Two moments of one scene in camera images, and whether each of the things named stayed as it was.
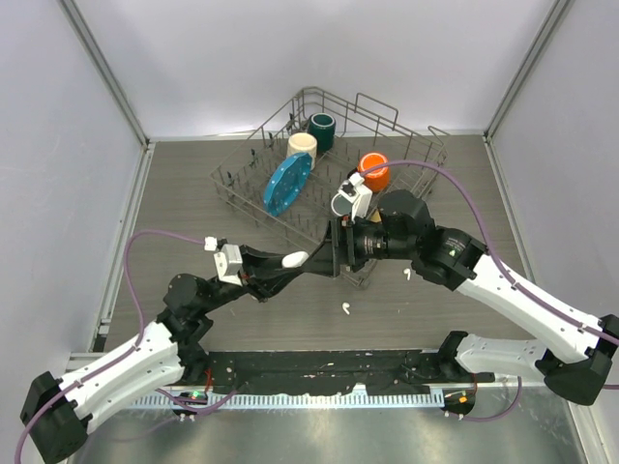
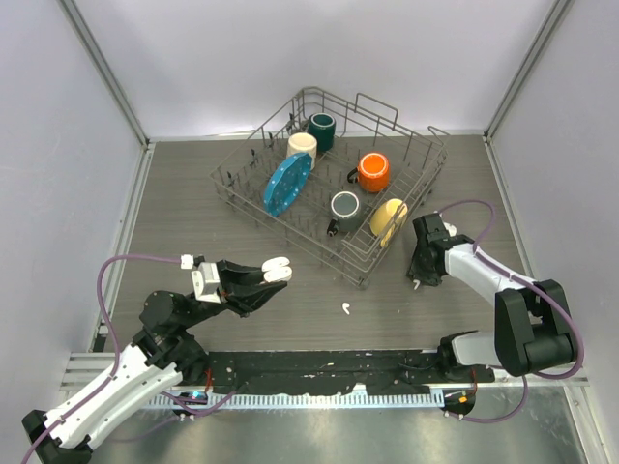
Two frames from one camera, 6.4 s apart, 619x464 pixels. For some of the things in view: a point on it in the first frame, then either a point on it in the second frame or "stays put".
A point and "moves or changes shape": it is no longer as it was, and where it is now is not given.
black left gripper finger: x=259 y=264 → x=236 y=277
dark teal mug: x=323 y=126 stays put
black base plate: x=306 y=372 stays put
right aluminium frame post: x=525 y=68 stays put
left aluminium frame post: x=78 y=22 stays put
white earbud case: x=295 y=259 moves or changes shape
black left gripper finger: x=273 y=283 → x=246 y=304
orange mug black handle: x=376 y=181 stays put
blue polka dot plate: x=286 y=183 stays put
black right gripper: x=339 y=246 → x=416 y=273
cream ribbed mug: x=303 y=143 stays put
